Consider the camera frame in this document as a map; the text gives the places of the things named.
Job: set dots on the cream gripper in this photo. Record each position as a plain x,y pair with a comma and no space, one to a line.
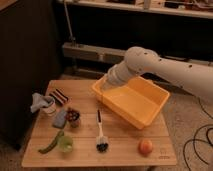
105,85

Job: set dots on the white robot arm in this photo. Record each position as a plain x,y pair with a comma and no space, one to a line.
193,78

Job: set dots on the yellow plastic tray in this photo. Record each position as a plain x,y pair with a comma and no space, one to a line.
138,102

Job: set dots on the long grey shelf unit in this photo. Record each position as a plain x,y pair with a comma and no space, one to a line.
93,51

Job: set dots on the striped dark sponge block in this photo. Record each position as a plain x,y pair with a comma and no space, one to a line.
59,97

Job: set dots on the wooden table top board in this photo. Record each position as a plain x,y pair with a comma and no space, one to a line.
123,137

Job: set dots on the grey metal stand pole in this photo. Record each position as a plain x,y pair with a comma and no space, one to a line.
72,38

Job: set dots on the white striped mug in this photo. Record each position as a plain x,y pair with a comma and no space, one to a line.
51,106

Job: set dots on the blue-grey cloth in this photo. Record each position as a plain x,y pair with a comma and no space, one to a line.
39,101

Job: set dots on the orange fruit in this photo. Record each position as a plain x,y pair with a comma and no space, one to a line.
145,147

